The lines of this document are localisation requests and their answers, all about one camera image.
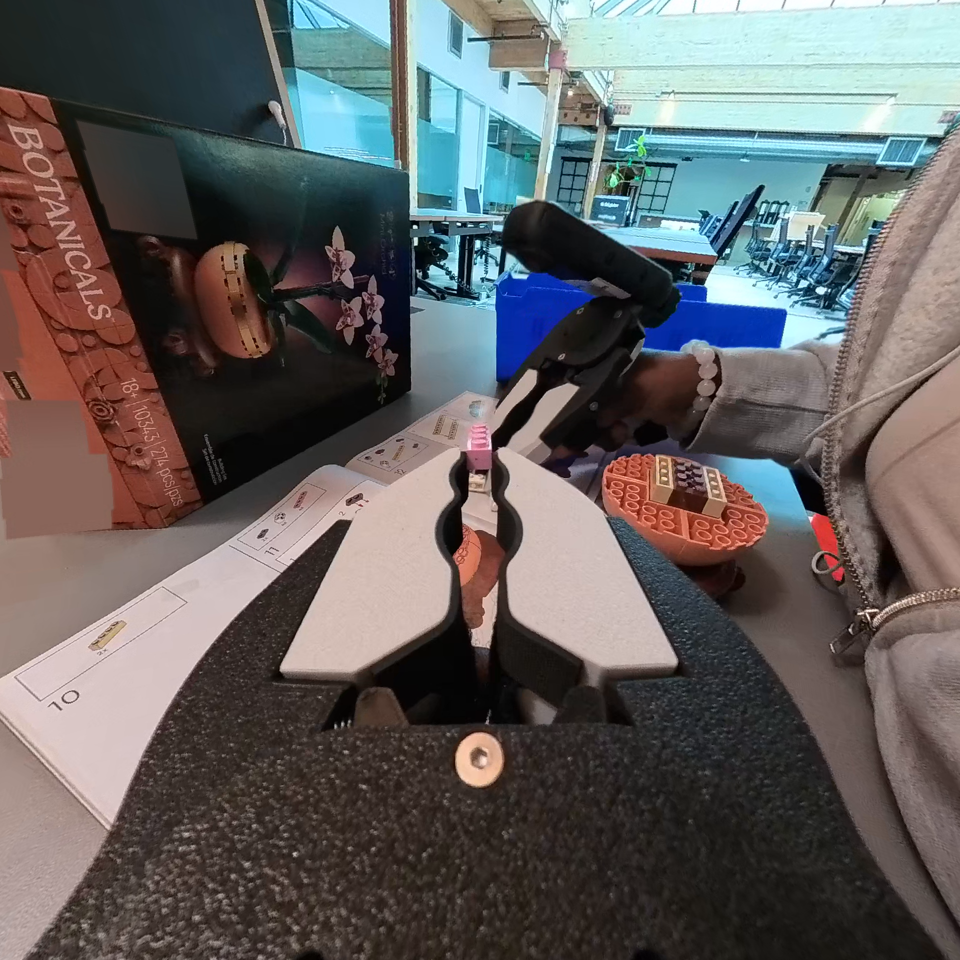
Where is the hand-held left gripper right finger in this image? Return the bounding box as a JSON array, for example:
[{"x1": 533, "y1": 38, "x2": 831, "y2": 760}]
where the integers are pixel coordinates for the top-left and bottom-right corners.
[{"x1": 495, "y1": 447, "x2": 679, "y2": 682}]

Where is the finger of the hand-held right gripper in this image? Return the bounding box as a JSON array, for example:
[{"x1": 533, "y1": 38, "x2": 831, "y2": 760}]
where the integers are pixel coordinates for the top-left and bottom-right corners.
[{"x1": 492, "y1": 375, "x2": 583, "y2": 451}]

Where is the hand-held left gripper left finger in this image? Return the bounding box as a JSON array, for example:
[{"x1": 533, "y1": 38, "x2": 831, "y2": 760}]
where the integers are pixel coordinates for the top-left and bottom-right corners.
[{"x1": 281, "y1": 450, "x2": 463, "y2": 685}]

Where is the round orange lego pot build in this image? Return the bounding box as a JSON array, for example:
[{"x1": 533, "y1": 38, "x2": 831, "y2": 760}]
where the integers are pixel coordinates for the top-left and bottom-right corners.
[{"x1": 600, "y1": 453, "x2": 769, "y2": 567}]

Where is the blue plastic bin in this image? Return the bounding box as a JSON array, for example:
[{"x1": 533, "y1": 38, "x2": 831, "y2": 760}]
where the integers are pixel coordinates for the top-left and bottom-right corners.
[{"x1": 495, "y1": 270, "x2": 789, "y2": 384}]

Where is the person's right forearm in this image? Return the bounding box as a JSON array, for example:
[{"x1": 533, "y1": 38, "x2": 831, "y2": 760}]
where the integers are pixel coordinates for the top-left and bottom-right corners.
[{"x1": 705, "y1": 338, "x2": 844, "y2": 459}]

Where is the wooden office desk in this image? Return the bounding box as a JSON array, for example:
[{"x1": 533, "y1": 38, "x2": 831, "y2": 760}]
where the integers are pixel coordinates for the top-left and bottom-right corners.
[{"x1": 600, "y1": 222, "x2": 721, "y2": 279}]

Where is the grey desk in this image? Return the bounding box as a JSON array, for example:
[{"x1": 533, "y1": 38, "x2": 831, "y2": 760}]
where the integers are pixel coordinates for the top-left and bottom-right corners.
[{"x1": 0, "y1": 293, "x2": 916, "y2": 960}]

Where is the person's right hand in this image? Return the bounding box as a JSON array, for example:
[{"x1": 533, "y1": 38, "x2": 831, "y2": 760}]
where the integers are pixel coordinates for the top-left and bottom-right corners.
[{"x1": 600, "y1": 353, "x2": 706, "y2": 451}]

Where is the open building instruction booklet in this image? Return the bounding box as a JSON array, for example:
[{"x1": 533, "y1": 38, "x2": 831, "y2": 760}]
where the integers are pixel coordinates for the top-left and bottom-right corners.
[{"x1": 0, "y1": 393, "x2": 504, "y2": 829}]

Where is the dark building set box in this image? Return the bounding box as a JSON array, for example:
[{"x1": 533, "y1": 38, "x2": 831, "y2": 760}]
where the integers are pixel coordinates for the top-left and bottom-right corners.
[{"x1": 0, "y1": 87, "x2": 414, "y2": 538}]

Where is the black divider panel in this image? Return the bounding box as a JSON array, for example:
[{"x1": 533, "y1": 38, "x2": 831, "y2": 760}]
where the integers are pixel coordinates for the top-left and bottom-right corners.
[{"x1": 0, "y1": 0, "x2": 301, "y2": 151}]

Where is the white bead bracelet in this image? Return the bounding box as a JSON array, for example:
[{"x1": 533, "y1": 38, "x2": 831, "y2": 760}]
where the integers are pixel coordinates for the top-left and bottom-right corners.
[{"x1": 680, "y1": 339, "x2": 726, "y2": 439}]

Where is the white cord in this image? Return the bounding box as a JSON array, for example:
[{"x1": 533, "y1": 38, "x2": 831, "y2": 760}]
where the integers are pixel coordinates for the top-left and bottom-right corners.
[{"x1": 800, "y1": 342, "x2": 960, "y2": 451}]

